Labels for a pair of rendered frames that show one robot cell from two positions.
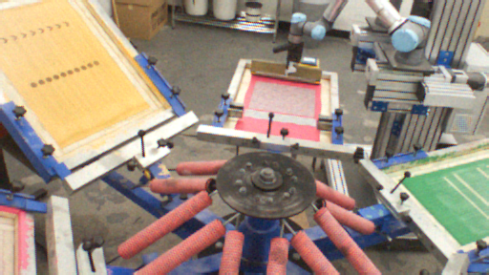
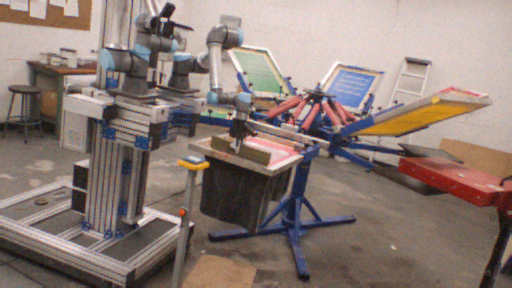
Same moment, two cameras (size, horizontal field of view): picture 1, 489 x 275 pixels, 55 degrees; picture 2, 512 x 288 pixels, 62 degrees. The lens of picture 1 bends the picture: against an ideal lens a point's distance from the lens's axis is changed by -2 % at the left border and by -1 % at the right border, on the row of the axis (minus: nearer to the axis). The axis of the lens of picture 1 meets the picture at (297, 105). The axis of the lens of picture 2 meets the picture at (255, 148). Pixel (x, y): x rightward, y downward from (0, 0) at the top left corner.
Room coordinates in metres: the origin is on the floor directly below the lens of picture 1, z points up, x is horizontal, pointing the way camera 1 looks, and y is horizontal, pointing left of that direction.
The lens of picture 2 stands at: (4.60, 1.25, 1.70)
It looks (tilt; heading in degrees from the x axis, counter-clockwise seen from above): 15 degrees down; 206
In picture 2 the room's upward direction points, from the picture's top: 10 degrees clockwise
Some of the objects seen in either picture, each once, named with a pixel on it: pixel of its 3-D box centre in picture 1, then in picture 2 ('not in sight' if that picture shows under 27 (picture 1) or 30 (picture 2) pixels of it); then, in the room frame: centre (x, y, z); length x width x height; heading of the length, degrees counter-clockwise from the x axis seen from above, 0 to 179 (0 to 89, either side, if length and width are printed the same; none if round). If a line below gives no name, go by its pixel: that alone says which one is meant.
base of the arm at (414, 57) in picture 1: (411, 51); (179, 79); (2.26, -0.53, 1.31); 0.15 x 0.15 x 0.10
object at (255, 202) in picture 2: not in sight; (230, 192); (2.41, 0.08, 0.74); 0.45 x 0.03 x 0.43; 91
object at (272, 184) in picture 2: not in sight; (275, 192); (2.17, 0.29, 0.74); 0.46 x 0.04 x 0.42; 1
